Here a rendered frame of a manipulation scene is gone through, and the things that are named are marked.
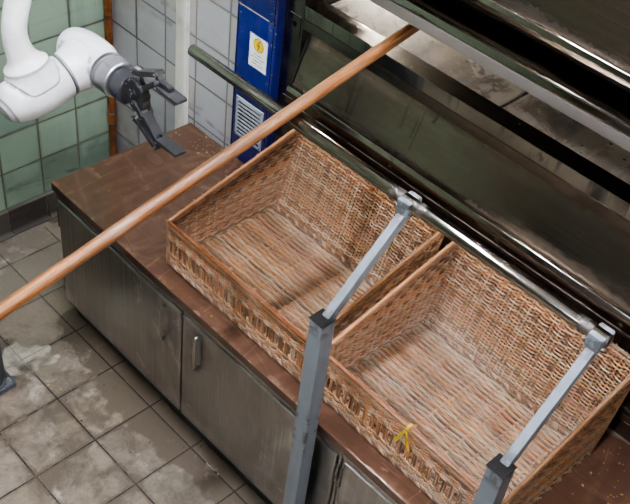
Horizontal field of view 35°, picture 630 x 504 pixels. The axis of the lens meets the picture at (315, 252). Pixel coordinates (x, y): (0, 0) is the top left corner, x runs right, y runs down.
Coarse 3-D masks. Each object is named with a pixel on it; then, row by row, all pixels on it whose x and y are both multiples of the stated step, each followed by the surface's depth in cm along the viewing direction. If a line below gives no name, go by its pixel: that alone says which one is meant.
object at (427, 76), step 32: (320, 0) 261; (352, 32) 250; (384, 64) 246; (416, 64) 242; (448, 96) 235; (480, 96) 234; (512, 128) 226; (544, 160) 221; (576, 160) 219; (608, 192) 212
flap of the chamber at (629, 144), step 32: (384, 0) 216; (416, 0) 219; (448, 0) 224; (480, 32) 212; (512, 32) 217; (480, 64) 204; (544, 64) 206; (576, 64) 210; (544, 96) 195; (608, 96) 199; (608, 128) 188
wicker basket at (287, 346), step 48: (240, 192) 273; (288, 192) 285; (336, 192) 272; (192, 240) 253; (240, 240) 277; (288, 240) 278; (336, 240) 276; (432, 240) 247; (240, 288) 244; (288, 288) 264; (336, 288) 266; (384, 288) 244; (288, 336) 237; (336, 336) 239
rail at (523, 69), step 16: (400, 0) 213; (432, 16) 209; (448, 32) 207; (464, 32) 205; (480, 48) 203; (496, 48) 201; (512, 64) 198; (544, 80) 194; (560, 96) 193; (576, 96) 191; (592, 112) 189; (608, 112) 188; (624, 128) 185
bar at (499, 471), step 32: (256, 96) 227; (352, 160) 212; (384, 192) 208; (448, 224) 199; (480, 256) 195; (352, 288) 207; (544, 288) 188; (320, 320) 206; (576, 320) 183; (320, 352) 211; (320, 384) 220; (544, 416) 183; (512, 448) 184; (288, 480) 246
